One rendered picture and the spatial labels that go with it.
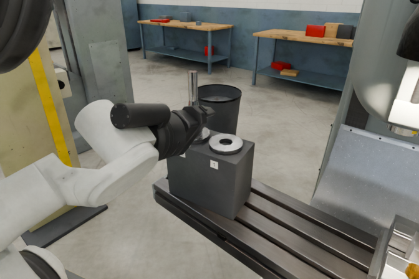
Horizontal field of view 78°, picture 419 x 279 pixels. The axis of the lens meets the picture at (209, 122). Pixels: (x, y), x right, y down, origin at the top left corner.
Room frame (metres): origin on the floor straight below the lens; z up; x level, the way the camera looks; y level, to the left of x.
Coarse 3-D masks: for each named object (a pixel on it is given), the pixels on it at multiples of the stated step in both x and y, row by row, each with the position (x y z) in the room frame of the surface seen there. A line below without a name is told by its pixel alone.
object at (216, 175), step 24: (192, 144) 0.59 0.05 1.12; (216, 144) 0.57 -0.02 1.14; (240, 144) 0.57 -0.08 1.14; (168, 168) 0.61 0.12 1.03; (192, 168) 0.57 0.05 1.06; (216, 168) 0.53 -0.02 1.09; (240, 168) 0.53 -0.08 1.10; (192, 192) 0.57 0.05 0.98; (216, 192) 0.53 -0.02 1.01; (240, 192) 0.54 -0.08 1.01
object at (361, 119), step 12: (348, 72) 0.82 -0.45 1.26; (348, 84) 0.80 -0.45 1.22; (348, 96) 0.78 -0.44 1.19; (348, 108) 0.77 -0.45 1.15; (360, 108) 0.74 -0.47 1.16; (336, 120) 0.81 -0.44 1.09; (348, 120) 0.76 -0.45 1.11; (360, 120) 0.74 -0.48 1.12; (372, 120) 0.72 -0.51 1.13; (336, 132) 0.79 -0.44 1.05; (372, 132) 0.72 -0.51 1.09; (384, 132) 0.70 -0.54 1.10; (324, 156) 0.85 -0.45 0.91; (324, 168) 0.80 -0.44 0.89
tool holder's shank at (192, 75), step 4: (188, 72) 0.63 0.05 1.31; (192, 72) 0.63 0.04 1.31; (196, 72) 0.63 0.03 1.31; (188, 76) 0.63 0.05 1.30; (192, 76) 0.63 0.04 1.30; (196, 76) 0.63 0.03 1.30; (188, 80) 0.63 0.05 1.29; (192, 80) 0.63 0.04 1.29; (196, 80) 0.63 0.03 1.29; (188, 84) 0.63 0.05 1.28; (192, 84) 0.63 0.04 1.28; (196, 84) 0.63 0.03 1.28; (188, 88) 0.63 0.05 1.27; (192, 88) 0.63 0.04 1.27; (196, 88) 0.63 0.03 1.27; (188, 92) 0.63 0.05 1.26; (192, 92) 0.63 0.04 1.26; (196, 92) 0.63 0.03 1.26; (192, 96) 0.63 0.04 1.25; (196, 96) 0.63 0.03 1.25; (192, 100) 0.63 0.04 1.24; (196, 100) 0.63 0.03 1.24; (188, 104) 0.63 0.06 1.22; (192, 104) 0.62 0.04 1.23; (196, 104) 0.63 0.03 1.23
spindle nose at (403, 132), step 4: (388, 124) 0.39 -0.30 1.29; (388, 128) 0.39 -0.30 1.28; (392, 128) 0.38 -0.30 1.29; (396, 128) 0.38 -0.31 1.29; (400, 128) 0.37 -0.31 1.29; (396, 132) 0.37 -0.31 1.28; (400, 132) 0.37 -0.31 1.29; (404, 132) 0.37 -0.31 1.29; (408, 132) 0.36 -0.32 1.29; (412, 136) 0.36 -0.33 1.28
